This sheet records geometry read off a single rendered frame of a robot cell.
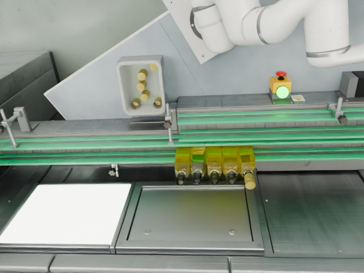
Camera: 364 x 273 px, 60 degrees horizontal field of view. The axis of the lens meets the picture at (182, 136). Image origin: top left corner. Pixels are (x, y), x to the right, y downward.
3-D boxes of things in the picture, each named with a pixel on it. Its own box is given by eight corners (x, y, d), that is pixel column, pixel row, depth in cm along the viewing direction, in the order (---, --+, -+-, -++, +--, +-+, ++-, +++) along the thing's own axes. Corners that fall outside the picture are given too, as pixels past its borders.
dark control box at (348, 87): (338, 90, 128) (346, 98, 121) (342, 71, 124) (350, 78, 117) (359, 89, 127) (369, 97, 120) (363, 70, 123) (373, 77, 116)
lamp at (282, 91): (275, 96, 124) (277, 99, 121) (276, 85, 121) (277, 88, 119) (287, 96, 123) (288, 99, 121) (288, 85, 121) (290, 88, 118)
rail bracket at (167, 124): (169, 135, 129) (166, 151, 118) (165, 96, 121) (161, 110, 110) (176, 134, 129) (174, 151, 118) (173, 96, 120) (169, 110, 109)
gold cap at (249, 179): (252, 182, 109) (254, 190, 105) (242, 180, 109) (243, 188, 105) (255, 174, 107) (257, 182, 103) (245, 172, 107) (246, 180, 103)
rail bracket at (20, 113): (30, 127, 144) (2, 154, 124) (18, 92, 136) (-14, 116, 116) (40, 127, 143) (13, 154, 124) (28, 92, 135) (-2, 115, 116)
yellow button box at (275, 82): (268, 92, 131) (272, 99, 124) (270, 75, 127) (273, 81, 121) (286, 91, 130) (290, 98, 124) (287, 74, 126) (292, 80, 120)
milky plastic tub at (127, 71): (129, 106, 138) (124, 116, 131) (120, 56, 127) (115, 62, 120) (168, 105, 137) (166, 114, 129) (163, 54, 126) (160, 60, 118)
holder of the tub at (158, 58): (131, 117, 141) (127, 125, 135) (121, 56, 128) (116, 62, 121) (169, 116, 140) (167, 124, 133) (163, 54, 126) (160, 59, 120)
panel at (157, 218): (38, 188, 136) (-9, 252, 106) (36, 182, 134) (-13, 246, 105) (251, 186, 127) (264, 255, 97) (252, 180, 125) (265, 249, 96)
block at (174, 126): (170, 123, 134) (168, 130, 128) (168, 102, 129) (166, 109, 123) (179, 122, 134) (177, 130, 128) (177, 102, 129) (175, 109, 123)
